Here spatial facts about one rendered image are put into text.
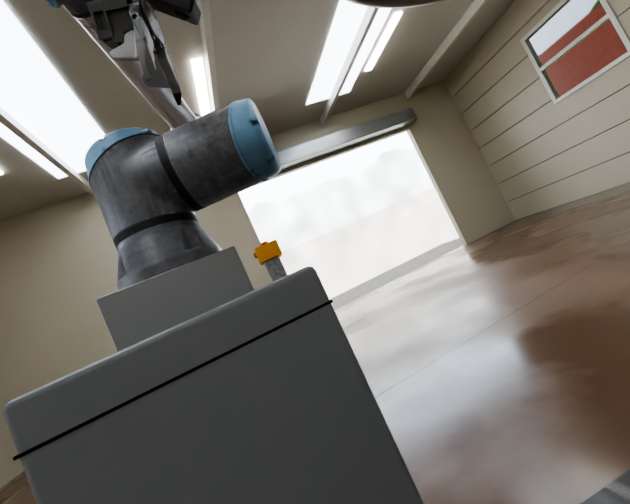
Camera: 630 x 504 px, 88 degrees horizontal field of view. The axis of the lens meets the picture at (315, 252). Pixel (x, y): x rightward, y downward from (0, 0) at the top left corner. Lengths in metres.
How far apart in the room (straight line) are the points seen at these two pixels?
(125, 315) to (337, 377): 0.33
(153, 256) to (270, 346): 0.25
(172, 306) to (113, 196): 0.22
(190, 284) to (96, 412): 0.20
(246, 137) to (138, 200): 0.21
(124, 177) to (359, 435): 0.54
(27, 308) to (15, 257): 0.91
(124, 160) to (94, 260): 6.46
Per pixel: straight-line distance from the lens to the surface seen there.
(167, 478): 0.50
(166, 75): 0.73
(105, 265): 7.02
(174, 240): 0.60
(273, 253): 1.62
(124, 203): 0.64
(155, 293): 0.57
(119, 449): 0.50
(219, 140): 0.60
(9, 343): 7.53
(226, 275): 0.56
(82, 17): 0.94
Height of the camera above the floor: 0.83
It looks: 4 degrees up
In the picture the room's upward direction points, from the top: 25 degrees counter-clockwise
